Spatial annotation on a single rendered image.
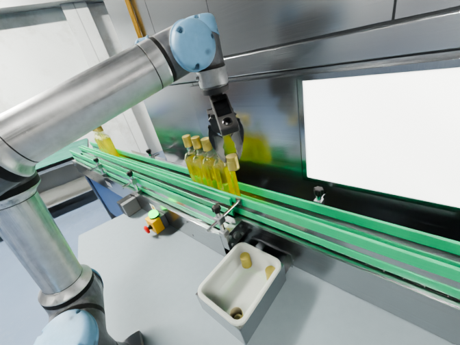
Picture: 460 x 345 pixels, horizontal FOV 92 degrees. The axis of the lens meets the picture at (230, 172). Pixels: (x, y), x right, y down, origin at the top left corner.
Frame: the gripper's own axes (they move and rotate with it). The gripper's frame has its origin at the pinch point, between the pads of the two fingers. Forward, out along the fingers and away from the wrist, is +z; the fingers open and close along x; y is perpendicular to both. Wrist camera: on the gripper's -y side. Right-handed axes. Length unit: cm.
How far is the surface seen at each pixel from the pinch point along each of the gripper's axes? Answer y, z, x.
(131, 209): 45, 36, 55
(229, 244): -3.4, 30.3, 7.8
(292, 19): 5.8, -30.5, -23.7
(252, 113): 15.5, -6.6, -11.6
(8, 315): 70, 115, 192
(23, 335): 50, 115, 167
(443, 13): -17, -25, -42
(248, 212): 2.2, 23.5, -1.5
